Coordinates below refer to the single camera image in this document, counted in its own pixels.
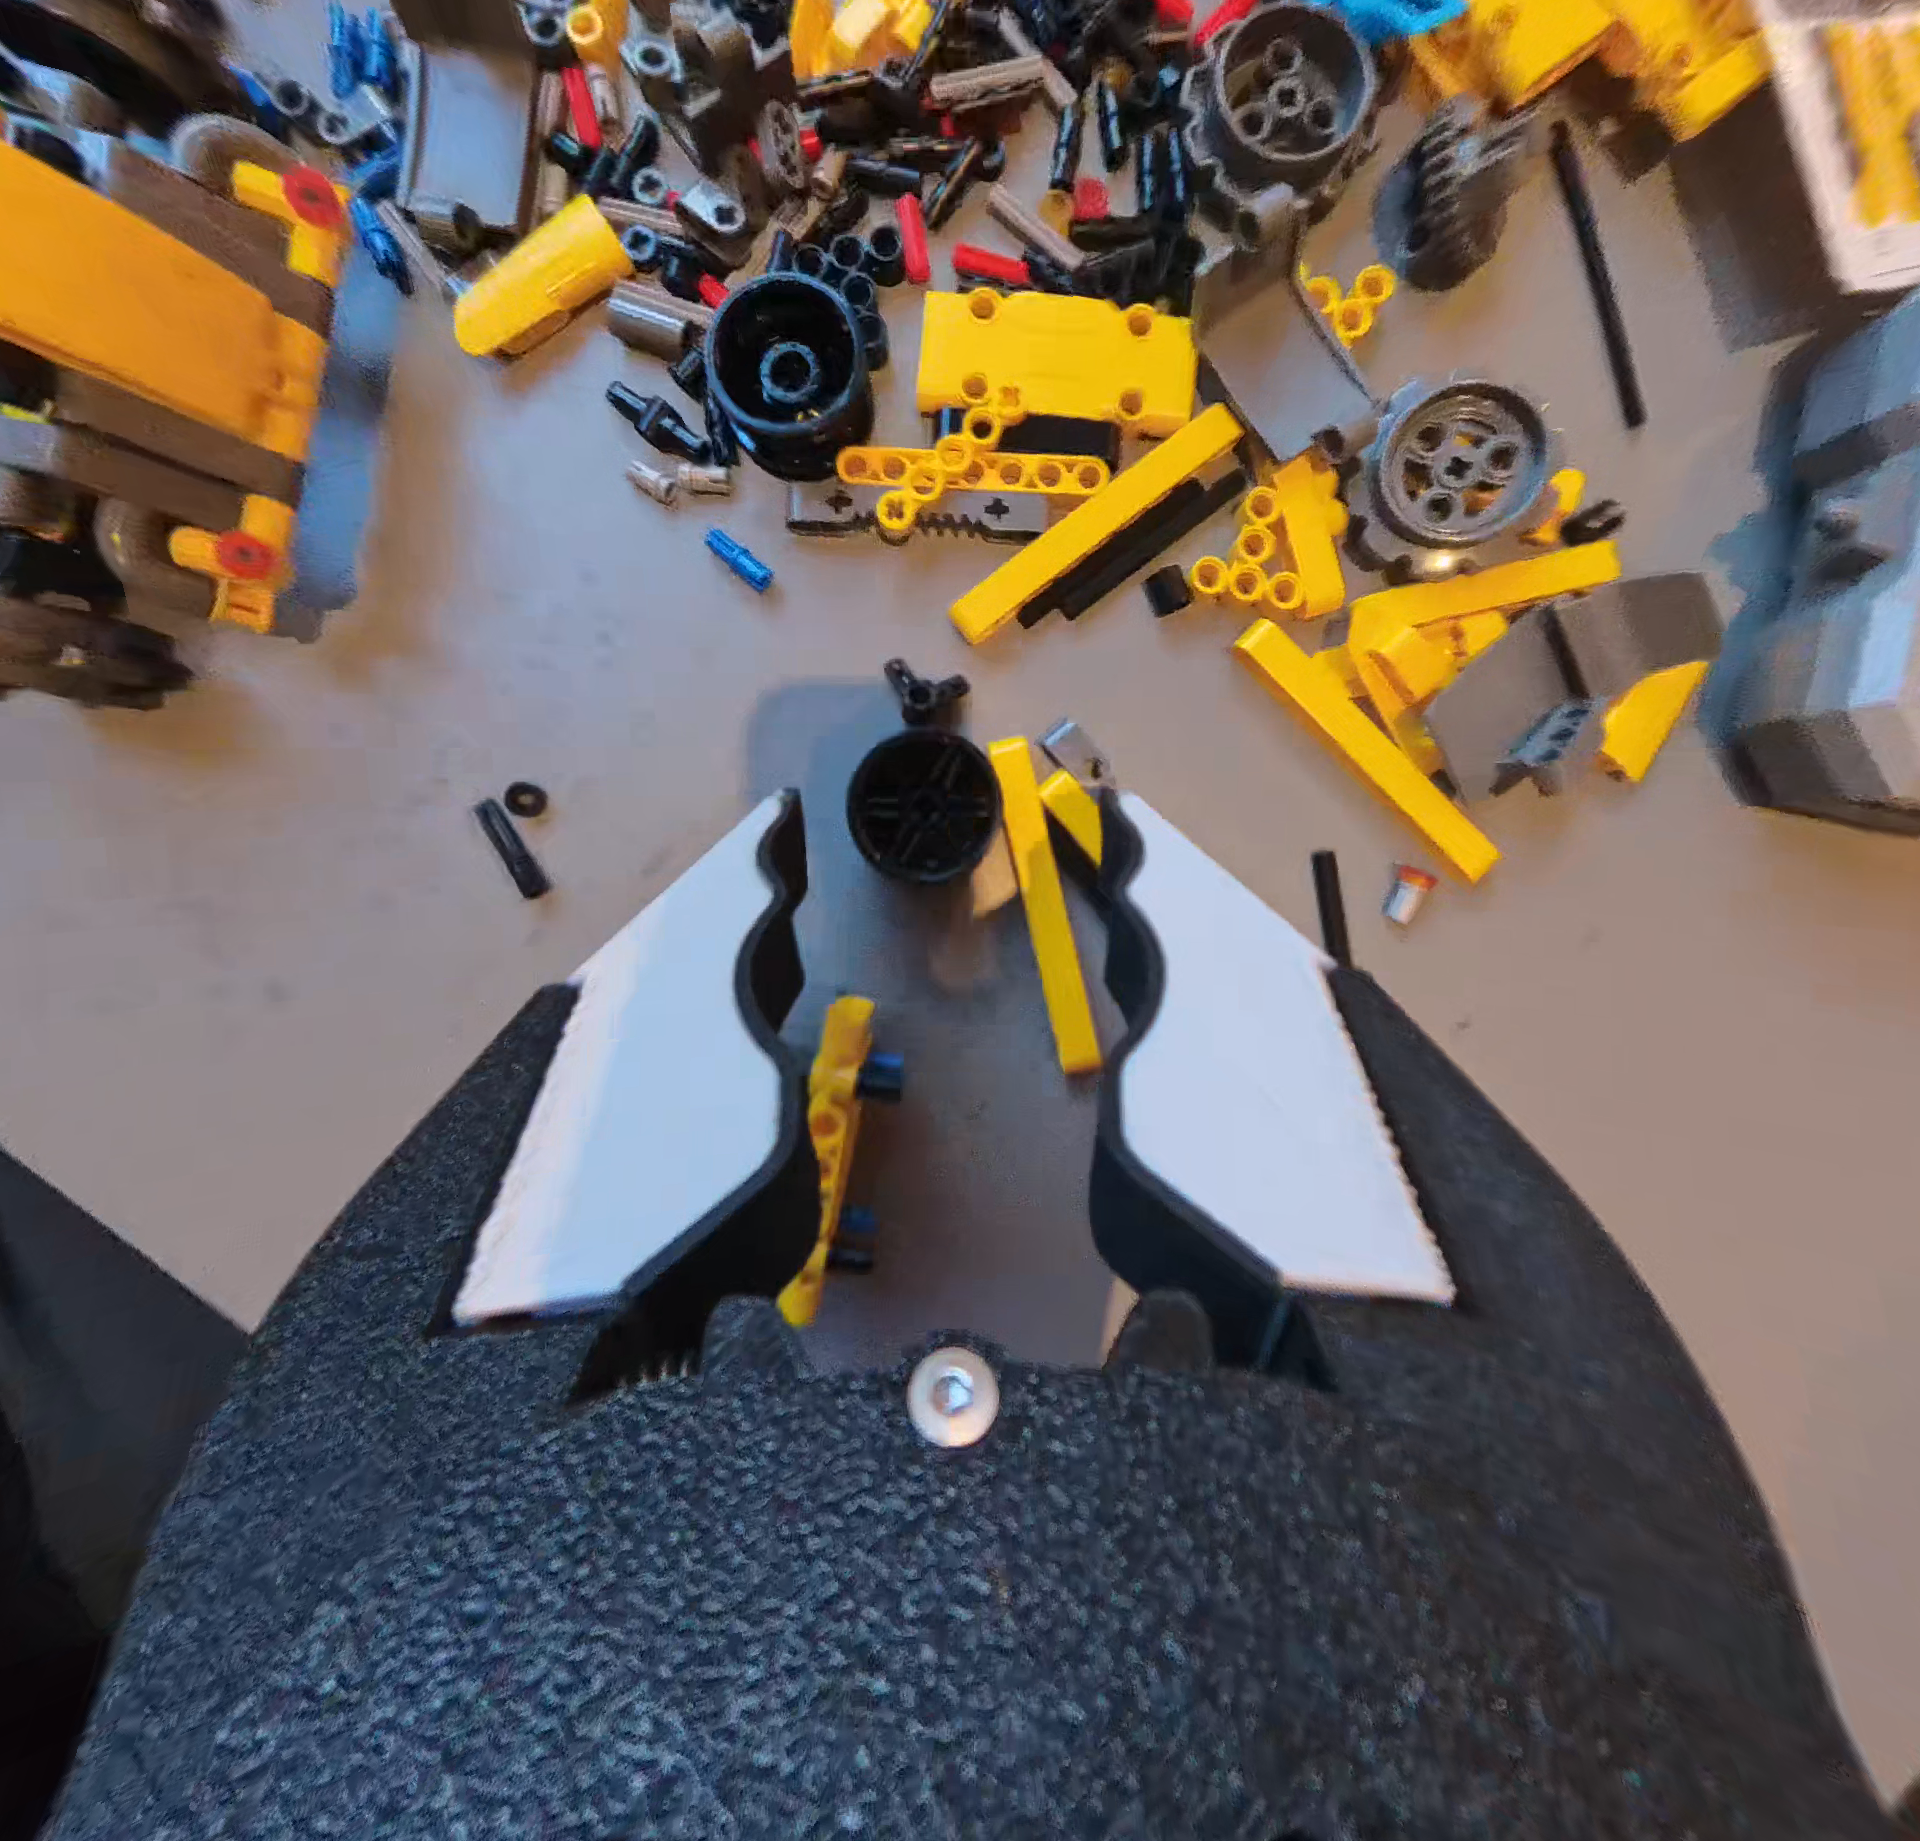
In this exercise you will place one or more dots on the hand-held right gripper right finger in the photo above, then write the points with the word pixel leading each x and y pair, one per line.
pixel 1277 1107

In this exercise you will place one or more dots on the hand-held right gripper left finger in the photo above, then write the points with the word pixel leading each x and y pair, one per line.
pixel 646 1107

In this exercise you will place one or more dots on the small yellow grey brick assembly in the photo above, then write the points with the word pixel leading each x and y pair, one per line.
pixel 838 1090

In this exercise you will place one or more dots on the small black pin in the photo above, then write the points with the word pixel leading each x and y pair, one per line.
pixel 512 851

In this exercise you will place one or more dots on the black toy wheel rim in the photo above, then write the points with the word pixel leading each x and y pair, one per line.
pixel 788 373
pixel 925 803

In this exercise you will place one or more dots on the grey desk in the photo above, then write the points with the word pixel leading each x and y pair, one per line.
pixel 1651 1122

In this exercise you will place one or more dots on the short black axle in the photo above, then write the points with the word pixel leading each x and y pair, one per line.
pixel 1333 911

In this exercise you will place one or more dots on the small light grey pin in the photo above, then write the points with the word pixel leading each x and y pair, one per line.
pixel 1407 894

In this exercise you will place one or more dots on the long yellow beam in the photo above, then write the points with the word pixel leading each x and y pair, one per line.
pixel 1366 746
pixel 1094 522
pixel 1041 911

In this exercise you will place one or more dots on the small black bush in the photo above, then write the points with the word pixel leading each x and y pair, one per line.
pixel 526 802

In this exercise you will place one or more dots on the short yellow beam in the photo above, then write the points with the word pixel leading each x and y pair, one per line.
pixel 1066 803

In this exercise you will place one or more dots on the grey gear rack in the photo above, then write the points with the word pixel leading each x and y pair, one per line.
pixel 1074 747
pixel 838 517

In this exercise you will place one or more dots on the black three-way connector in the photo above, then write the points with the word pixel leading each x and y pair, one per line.
pixel 925 691

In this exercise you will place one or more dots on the yellow wedge panel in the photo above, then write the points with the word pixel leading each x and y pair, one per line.
pixel 1643 725

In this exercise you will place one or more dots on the small blue pin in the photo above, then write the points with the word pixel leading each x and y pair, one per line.
pixel 741 558

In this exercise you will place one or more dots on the grey curved panel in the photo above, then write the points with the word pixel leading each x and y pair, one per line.
pixel 1620 640

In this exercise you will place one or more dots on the person's legs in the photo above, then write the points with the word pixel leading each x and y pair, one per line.
pixel 90 1422

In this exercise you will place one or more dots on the grey toothed wheel hub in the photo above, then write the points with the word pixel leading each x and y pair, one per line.
pixel 1457 468

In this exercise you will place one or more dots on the grey battery box brick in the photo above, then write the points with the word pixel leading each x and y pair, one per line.
pixel 1831 595

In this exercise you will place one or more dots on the yellow rectangular panel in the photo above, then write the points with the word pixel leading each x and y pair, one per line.
pixel 1050 355

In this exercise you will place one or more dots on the yellow rounded fairing piece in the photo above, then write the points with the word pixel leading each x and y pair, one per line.
pixel 541 282

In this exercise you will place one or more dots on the long black axle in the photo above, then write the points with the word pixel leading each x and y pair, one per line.
pixel 1598 276

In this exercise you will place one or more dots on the dark grey gear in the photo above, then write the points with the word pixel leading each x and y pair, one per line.
pixel 1447 196

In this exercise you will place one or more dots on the yellow toy vehicle model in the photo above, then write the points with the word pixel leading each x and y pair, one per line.
pixel 136 311

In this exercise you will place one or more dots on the pile of building brick pieces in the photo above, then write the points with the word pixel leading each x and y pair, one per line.
pixel 931 147

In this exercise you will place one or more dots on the grey round hub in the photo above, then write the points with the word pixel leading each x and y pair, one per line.
pixel 1281 102

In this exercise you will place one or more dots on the instruction booklet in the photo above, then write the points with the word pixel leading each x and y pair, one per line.
pixel 1858 102

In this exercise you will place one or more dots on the yellow beam frame assembly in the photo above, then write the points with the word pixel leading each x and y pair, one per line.
pixel 1574 11

